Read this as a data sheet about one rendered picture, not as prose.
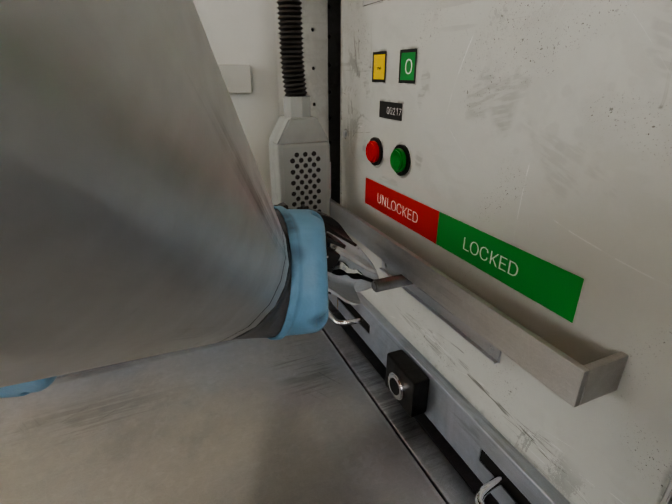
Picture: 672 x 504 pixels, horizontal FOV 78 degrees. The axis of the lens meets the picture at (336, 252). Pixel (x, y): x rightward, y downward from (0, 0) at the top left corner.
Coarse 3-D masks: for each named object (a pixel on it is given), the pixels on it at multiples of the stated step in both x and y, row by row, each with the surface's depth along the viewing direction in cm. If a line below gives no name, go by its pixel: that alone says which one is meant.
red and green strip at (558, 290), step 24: (384, 192) 51; (408, 216) 47; (432, 216) 42; (432, 240) 43; (456, 240) 40; (480, 240) 36; (480, 264) 37; (504, 264) 34; (528, 264) 32; (552, 264) 30; (528, 288) 32; (552, 288) 30; (576, 288) 28
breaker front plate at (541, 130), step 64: (384, 0) 44; (448, 0) 36; (512, 0) 30; (576, 0) 25; (640, 0) 22; (448, 64) 37; (512, 64) 30; (576, 64) 26; (640, 64) 23; (384, 128) 49; (448, 128) 38; (512, 128) 31; (576, 128) 27; (640, 128) 23; (448, 192) 40; (512, 192) 32; (576, 192) 27; (640, 192) 24; (448, 256) 41; (576, 256) 28; (640, 256) 24; (448, 320) 43; (576, 320) 29; (640, 320) 25; (512, 384) 36; (640, 384) 26; (576, 448) 31; (640, 448) 26
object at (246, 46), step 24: (216, 0) 60; (240, 0) 60; (264, 0) 61; (216, 24) 61; (240, 24) 62; (264, 24) 62; (216, 48) 62; (240, 48) 63; (264, 48) 63; (240, 72) 63; (264, 72) 65; (240, 96) 66; (264, 96) 66; (240, 120) 67; (264, 120) 67; (264, 144) 69; (264, 168) 70
